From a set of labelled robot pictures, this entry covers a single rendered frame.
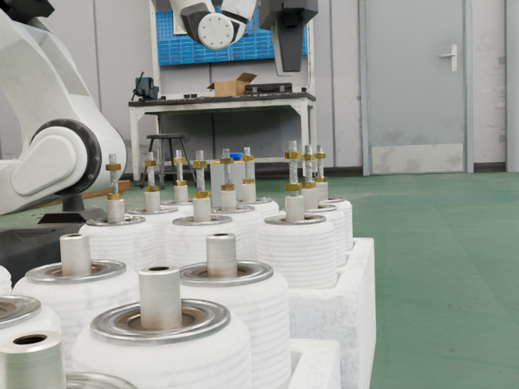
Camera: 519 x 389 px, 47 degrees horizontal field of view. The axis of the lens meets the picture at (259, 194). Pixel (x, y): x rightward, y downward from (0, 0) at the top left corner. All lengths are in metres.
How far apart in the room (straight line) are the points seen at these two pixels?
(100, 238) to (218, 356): 0.48
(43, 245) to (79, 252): 0.71
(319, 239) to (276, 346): 0.29
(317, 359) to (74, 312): 0.18
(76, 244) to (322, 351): 0.21
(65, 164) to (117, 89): 5.35
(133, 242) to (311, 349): 0.34
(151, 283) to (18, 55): 0.92
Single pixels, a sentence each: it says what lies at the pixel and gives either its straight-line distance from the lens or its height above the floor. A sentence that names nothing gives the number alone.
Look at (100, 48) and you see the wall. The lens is 6.58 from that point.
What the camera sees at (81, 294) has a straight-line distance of 0.45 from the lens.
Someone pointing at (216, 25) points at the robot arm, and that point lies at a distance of 1.37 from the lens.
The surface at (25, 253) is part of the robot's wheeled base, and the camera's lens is 1.14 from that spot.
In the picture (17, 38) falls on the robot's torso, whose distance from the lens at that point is 1.21.
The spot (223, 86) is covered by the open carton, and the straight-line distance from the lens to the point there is 5.58.
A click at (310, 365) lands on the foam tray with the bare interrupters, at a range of 0.47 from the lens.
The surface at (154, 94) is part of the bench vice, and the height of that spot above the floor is 0.82.
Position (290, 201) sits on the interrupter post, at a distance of 0.72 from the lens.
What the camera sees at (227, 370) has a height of 0.23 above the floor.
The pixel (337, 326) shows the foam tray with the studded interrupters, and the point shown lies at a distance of 0.67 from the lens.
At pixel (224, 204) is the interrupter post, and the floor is 0.26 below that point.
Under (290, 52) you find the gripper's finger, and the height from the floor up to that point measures 0.45.
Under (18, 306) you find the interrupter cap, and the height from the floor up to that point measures 0.25.
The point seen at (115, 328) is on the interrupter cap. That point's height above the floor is 0.25.
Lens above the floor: 0.35
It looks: 5 degrees down
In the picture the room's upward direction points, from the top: 2 degrees counter-clockwise
